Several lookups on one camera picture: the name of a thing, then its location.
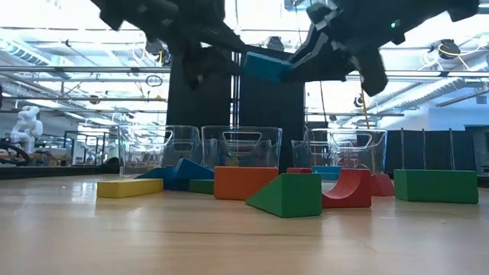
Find large green wedge block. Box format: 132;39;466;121
246;173;323;218

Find green long block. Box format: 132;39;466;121
189;179;215;195

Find red wedge block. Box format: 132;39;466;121
370;173;395;197

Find clear plastic bin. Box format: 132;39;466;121
118;125;202;179
292;128;387;175
201;125;283;171

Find grey cabinet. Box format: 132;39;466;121
464;124;489;177

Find black looped cable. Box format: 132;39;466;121
319;80;329;124

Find red arch block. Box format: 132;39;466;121
322;169;372;209

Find orange rectangular block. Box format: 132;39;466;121
213;166;279;201

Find blue short block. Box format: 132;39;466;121
136;166;190;191

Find black fence panels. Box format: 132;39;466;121
385;128;478;173

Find black ceiling fixture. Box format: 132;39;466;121
438;38;461;60
267;36;286;53

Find black folding partition screen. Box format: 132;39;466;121
166;41;306;171

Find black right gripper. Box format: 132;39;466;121
283;3;406;96

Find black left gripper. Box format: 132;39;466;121
148;0;248;89

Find yellow cable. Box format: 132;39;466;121
358;89;377;171

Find green arch block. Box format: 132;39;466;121
393;169;479;204

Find yellow long block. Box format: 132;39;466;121
96;178;164;199

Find white humanoid robot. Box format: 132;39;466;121
10;105;44;154

